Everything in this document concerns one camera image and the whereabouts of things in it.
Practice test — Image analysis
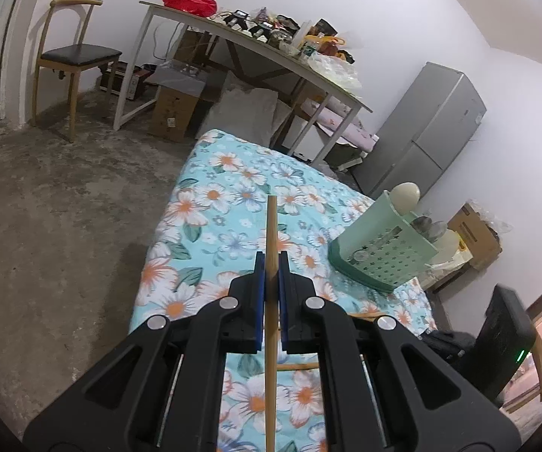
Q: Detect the cardboard box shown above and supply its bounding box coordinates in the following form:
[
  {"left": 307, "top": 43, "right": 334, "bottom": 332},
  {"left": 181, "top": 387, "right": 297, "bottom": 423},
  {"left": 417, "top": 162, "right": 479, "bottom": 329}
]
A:
[
  {"left": 447, "top": 202, "right": 503, "bottom": 271},
  {"left": 150, "top": 84, "right": 206, "bottom": 143},
  {"left": 172, "top": 31, "right": 215, "bottom": 64}
]

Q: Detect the green plastic utensil holder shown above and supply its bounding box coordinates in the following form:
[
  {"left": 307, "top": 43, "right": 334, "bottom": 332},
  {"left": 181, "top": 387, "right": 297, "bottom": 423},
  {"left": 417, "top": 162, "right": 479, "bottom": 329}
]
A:
[{"left": 328, "top": 189, "right": 440, "bottom": 293}]

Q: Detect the grey refrigerator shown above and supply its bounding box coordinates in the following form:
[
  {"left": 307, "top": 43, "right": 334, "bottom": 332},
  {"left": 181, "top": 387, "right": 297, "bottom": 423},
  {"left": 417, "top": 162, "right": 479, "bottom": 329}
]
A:
[{"left": 351, "top": 62, "right": 487, "bottom": 199}]

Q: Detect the pink rolled mat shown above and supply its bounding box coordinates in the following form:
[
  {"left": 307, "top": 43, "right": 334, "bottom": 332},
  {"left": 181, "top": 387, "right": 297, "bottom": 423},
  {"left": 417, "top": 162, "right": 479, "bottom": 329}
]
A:
[{"left": 299, "top": 96, "right": 379, "bottom": 151}]

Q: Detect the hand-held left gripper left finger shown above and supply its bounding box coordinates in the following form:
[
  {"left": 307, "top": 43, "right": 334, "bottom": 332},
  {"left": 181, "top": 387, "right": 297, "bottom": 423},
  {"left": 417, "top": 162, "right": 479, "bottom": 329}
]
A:
[{"left": 23, "top": 251, "right": 267, "bottom": 452}]

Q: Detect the wooden chair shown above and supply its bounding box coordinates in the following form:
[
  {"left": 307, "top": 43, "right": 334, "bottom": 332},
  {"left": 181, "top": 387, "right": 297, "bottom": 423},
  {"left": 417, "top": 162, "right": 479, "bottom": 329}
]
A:
[
  {"left": 32, "top": 0, "right": 123, "bottom": 143},
  {"left": 506, "top": 327, "right": 542, "bottom": 415}
]

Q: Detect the green white sack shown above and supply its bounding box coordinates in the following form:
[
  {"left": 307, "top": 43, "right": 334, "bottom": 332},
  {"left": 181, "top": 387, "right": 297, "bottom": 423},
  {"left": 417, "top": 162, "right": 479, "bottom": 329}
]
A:
[{"left": 433, "top": 228, "right": 470, "bottom": 269}]

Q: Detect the white table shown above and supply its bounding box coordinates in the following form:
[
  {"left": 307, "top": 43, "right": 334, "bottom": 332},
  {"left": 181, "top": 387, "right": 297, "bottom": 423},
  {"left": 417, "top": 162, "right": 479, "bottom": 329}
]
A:
[{"left": 113, "top": 1, "right": 374, "bottom": 166}]

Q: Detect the plastic wrapped box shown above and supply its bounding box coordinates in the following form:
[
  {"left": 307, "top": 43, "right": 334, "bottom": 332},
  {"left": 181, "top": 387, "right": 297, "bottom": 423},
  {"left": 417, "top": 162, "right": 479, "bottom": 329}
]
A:
[{"left": 151, "top": 60, "right": 208, "bottom": 89}]

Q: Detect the floral tablecloth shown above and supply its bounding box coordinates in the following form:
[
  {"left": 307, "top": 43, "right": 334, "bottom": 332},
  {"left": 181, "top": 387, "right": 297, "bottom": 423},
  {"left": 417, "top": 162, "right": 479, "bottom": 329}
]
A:
[{"left": 128, "top": 128, "right": 436, "bottom": 452}]

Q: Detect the yellow plastic bag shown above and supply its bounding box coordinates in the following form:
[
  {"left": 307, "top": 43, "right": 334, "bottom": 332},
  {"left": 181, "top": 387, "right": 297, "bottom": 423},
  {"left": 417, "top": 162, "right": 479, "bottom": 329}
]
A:
[{"left": 318, "top": 33, "right": 356, "bottom": 64}]

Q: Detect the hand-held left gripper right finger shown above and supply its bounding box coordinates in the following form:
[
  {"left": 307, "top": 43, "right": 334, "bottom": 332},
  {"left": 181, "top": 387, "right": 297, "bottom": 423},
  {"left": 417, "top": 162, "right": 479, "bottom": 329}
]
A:
[{"left": 279, "top": 253, "right": 521, "bottom": 452}]

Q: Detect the translucent white plastic bag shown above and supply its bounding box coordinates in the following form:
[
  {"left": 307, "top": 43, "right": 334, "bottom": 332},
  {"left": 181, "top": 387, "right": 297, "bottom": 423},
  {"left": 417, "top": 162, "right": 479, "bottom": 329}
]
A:
[{"left": 307, "top": 53, "right": 363, "bottom": 90}]

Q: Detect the small dark appliance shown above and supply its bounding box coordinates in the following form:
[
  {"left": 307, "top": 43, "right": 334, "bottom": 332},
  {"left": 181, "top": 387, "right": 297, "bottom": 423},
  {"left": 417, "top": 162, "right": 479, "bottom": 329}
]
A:
[{"left": 100, "top": 62, "right": 147, "bottom": 103}]

